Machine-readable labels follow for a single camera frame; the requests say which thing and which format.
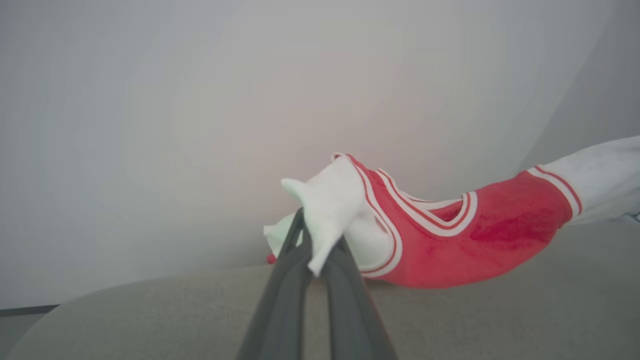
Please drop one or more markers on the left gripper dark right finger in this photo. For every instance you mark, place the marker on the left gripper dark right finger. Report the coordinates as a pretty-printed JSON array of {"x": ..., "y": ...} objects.
[{"x": 350, "y": 320}]

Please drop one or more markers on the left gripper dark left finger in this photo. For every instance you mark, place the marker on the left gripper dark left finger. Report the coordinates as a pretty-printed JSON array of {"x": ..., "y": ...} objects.
[{"x": 280, "y": 310}]

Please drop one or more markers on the grey fabric sofa surface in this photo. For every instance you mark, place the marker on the grey fabric sofa surface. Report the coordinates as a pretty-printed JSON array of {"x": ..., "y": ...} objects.
[{"x": 500, "y": 325}]

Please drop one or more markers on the grey partition panel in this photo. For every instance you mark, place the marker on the grey partition panel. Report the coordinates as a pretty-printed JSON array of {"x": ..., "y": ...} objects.
[{"x": 600, "y": 90}]

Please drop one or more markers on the red and white basketball jersey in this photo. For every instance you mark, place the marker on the red and white basketball jersey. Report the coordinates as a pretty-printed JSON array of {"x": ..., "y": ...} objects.
[{"x": 475, "y": 240}]

